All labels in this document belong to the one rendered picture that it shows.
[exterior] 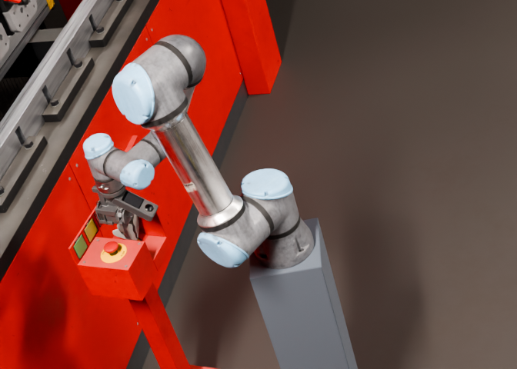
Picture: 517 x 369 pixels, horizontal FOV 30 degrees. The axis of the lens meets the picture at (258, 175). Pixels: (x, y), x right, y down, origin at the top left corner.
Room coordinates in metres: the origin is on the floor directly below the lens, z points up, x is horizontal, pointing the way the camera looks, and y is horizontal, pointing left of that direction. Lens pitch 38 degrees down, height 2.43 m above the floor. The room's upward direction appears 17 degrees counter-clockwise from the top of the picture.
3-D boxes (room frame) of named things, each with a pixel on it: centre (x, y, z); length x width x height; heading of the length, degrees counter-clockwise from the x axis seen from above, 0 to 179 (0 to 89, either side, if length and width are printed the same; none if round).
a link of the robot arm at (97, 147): (2.02, 0.37, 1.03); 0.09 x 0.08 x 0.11; 40
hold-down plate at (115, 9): (3.00, 0.32, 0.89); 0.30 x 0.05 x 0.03; 156
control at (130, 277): (1.99, 0.41, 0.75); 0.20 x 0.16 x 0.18; 150
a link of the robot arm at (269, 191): (1.77, 0.00, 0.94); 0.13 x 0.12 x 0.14; 130
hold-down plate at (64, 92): (2.64, 0.49, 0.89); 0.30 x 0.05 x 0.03; 156
